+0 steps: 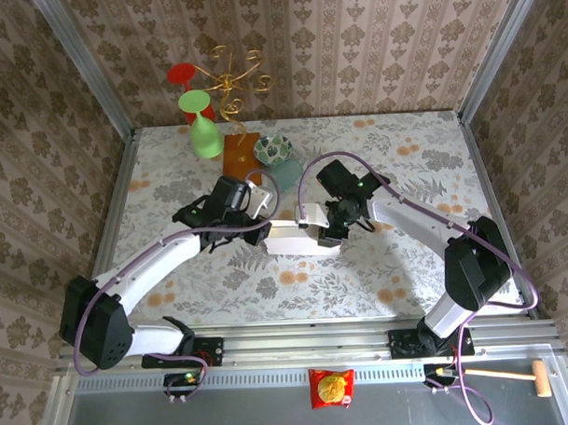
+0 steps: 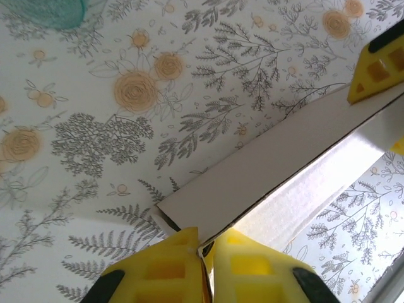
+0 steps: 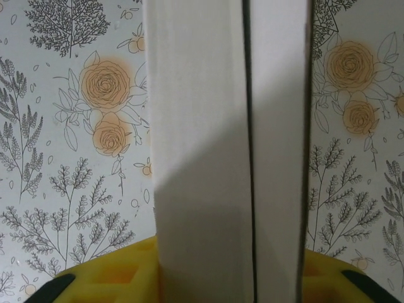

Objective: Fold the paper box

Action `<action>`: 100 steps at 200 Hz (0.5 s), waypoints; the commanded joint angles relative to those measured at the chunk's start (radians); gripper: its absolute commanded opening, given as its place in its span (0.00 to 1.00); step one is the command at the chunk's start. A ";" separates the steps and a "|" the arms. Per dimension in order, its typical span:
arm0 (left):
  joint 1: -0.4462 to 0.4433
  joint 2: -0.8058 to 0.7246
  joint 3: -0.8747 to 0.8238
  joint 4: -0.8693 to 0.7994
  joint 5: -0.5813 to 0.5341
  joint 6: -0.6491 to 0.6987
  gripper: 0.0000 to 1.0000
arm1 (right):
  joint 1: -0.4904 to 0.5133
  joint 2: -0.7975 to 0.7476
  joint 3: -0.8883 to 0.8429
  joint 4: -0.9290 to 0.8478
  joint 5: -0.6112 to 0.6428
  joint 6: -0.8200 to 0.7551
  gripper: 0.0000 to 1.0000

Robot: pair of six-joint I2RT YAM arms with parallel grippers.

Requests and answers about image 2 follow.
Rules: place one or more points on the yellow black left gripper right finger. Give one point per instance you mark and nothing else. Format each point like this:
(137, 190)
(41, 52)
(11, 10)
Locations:
(252, 277)

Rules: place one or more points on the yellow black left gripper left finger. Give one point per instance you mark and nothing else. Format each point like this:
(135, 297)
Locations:
(158, 274)

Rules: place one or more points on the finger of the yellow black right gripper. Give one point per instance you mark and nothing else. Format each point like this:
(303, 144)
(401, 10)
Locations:
(399, 150)
(378, 69)

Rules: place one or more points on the white paper box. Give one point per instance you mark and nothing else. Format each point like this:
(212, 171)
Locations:
(268, 170)

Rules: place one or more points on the teal plastic cup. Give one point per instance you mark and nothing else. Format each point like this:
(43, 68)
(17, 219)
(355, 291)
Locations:
(53, 12)

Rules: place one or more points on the aluminium front rail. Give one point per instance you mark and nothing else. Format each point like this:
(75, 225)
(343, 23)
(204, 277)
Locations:
(394, 287)

